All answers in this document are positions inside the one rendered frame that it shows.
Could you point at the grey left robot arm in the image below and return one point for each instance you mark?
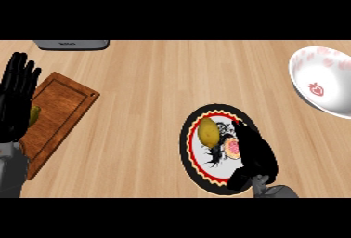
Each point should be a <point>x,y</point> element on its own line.
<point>9,170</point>

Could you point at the black red patterned plate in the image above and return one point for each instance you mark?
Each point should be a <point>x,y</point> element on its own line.
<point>201,148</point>

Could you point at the pink frosted cupcake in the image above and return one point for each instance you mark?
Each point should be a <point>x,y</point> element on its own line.
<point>230,148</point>

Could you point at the white bowl with pink prints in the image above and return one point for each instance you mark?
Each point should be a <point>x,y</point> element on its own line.
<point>326,80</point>

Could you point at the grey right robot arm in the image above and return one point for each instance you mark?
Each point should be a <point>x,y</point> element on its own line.
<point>275,190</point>

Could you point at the yellow potato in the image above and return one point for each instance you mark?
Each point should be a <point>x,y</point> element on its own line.
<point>208,132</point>

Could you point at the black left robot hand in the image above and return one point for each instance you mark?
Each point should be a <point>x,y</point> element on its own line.
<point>15,93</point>

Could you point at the brown wooden cutting board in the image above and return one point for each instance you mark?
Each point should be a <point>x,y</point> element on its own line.
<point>55,121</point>

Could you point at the olive green vegetable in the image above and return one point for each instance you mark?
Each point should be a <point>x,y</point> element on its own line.
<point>34,115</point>

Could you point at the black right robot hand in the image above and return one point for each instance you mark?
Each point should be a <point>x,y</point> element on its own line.
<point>256,155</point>

